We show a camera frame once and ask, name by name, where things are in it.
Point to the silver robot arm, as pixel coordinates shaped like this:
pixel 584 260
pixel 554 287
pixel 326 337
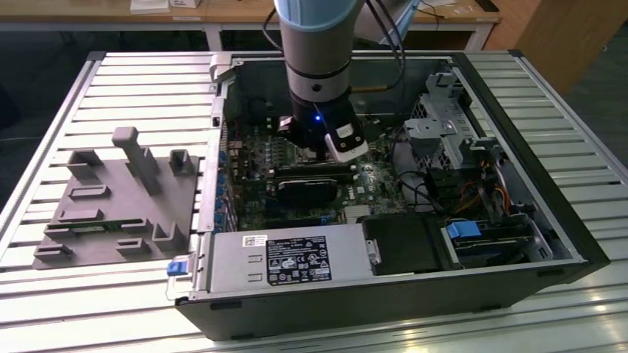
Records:
pixel 319 55

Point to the CPU socket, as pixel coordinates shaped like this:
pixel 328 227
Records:
pixel 298 157

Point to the black graphics card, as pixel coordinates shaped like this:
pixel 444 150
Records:
pixel 307 191

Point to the green motherboard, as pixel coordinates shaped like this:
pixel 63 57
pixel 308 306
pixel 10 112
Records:
pixel 378 184

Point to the silver chipset heatsink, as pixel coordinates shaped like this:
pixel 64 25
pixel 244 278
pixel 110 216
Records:
pixel 356 213

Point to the grey metal drive cage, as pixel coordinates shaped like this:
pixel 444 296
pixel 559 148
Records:
pixel 432 132

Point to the black plastic disk bay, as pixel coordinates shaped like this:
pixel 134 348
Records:
pixel 402 242

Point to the grey power supply unit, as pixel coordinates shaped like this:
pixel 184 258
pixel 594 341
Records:
pixel 231 257

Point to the blue disk carrier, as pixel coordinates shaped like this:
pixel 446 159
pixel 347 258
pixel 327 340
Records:
pixel 466 229

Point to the small white box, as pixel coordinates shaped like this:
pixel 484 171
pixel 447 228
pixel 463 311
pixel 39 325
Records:
pixel 186 3

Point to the grey parts rack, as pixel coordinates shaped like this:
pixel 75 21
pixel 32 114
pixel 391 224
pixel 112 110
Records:
pixel 123 206

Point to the blue case latch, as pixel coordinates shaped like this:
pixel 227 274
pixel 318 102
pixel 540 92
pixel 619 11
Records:
pixel 178 268

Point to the large white box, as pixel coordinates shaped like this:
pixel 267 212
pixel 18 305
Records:
pixel 147 5

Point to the flat black item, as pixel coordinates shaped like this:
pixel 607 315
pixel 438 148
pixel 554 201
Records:
pixel 491 4

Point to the black open PC case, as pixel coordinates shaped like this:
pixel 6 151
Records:
pixel 343 316

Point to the wooden desk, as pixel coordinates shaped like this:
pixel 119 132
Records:
pixel 98 16

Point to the green RAM stick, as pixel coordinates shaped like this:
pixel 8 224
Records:
pixel 88 230

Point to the wooden cabinet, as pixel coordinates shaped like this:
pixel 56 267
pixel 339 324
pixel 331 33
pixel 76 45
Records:
pixel 564 36

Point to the small grey wrist camera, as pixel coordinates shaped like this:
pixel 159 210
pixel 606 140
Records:
pixel 286 125

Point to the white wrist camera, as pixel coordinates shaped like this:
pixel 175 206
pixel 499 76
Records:
pixel 348 145

